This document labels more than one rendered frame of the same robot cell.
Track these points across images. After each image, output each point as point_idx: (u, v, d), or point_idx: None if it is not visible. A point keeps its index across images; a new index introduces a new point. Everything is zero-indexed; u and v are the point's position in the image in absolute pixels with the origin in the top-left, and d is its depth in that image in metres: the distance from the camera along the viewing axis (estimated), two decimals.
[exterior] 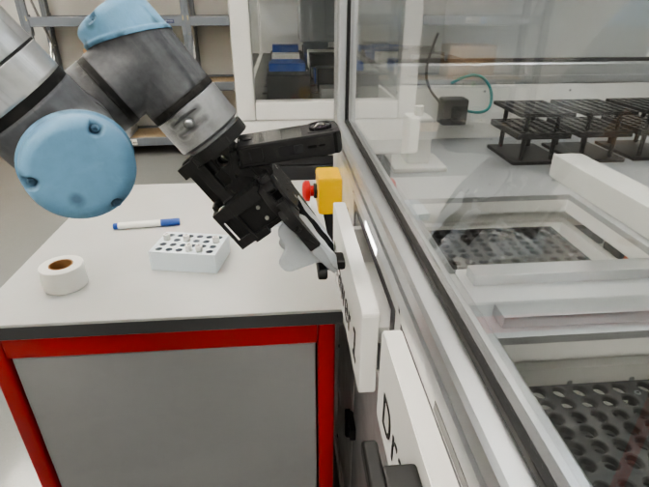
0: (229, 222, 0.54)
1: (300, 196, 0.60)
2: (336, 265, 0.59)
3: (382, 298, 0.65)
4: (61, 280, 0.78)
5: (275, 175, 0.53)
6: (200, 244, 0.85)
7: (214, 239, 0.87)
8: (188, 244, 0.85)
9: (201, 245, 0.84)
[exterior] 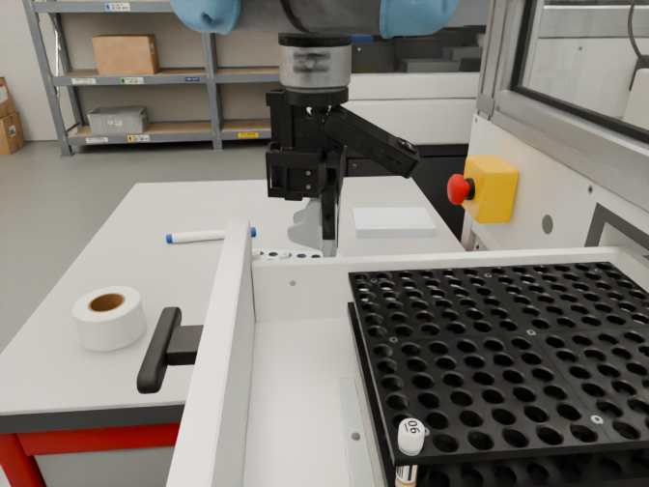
0: (273, 167, 0.52)
1: None
2: (186, 358, 0.28)
3: (301, 402, 0.34)
4: (109, 329, 0.50)
5: (341, 157, 0.52)
6: None
7: None
8: None
9: None
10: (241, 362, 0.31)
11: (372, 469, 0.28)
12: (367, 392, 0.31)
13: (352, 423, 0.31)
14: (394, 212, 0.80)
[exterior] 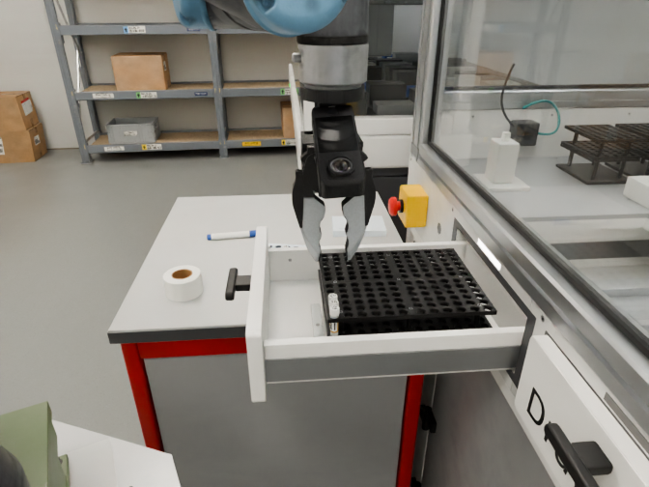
0: None
1: (368, 200, 0.56)
2: (243, 287, 0.65)
3: (294, 315, 0.72)
4: (185, 289, 0.87)
5: None
6: None
7: (328, 302, 0.61)
8: (331, 296, 0.62)
9: None
10: (267, 292, 0.68)
11: (324, 335, 0.66)
12: (323, 305, 0.68)
13: (316, 320, 0.68)
14: None
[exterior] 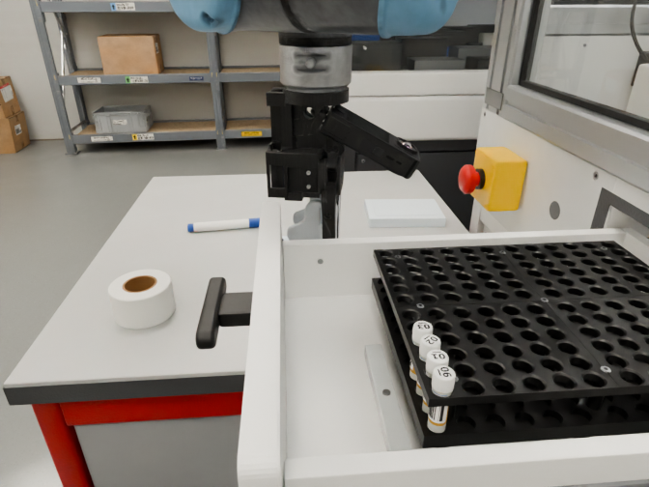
0: (273, 167, 0.52)
1: None
2: (237, 319, 0.31)
3: (333, 366, 0.38)
4: (144, 308, 0.53)
5: (341, 157, 0.52)
6: None
7: (427, 358, 0.27)
8: (430, 342, 0.28)
9: None
10: (282, 327, 0.34)
11: (403, 418, 0.32)
12: (396, 354, 0.34)
13: (381, 382, 0.34)
14: (405, 203, 0.84)
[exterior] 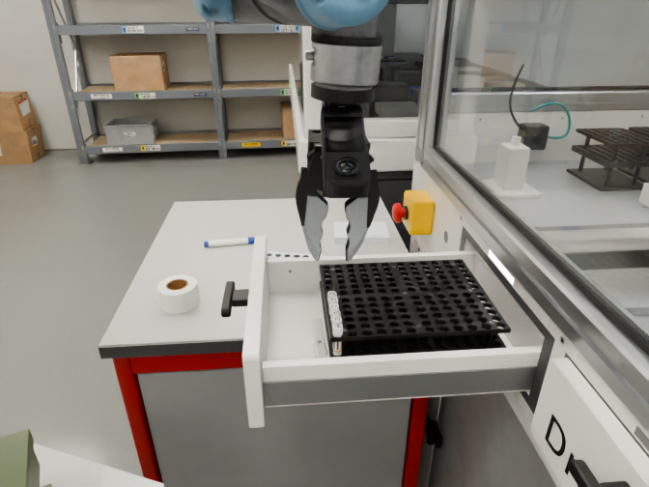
0: None
1: (372, 202, 0.56)
2: (240, 302, 0.62)
3: (294, 330, 0.68)
4: (181, 300, 0.83)
5: None
6: (334, 300, 0.61)
7: (331, 320, 0.58)
8: (334, 313, 0.59)
9: (332, 301, 0.61)
10: (265, 307, 0.64)
11: (325, 354, 0.62)
12: (324, 321, 0.64)
13: (318, 336, 0.65)
14: None
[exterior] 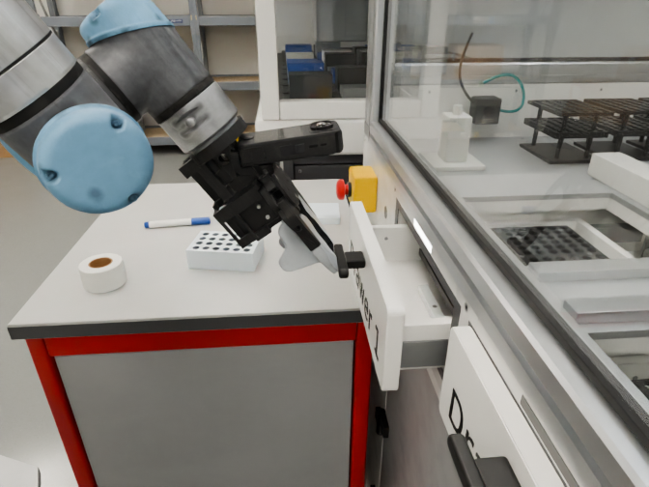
0: (229, 221, 0.54)
1: (300, 196, 0.60)
2: (356, 264, 0.59)
3: (401, 297, 0.65)
4: (101, 278, 0.78)
5: (276, 174, 0.53)
6: None
7: None
8: None
9: None
10: None
11: (444, 317, 0.59)
12: (439, 285, 0.61)
13: (431, 301, 0.62)
14: (314, 206, 1.09)
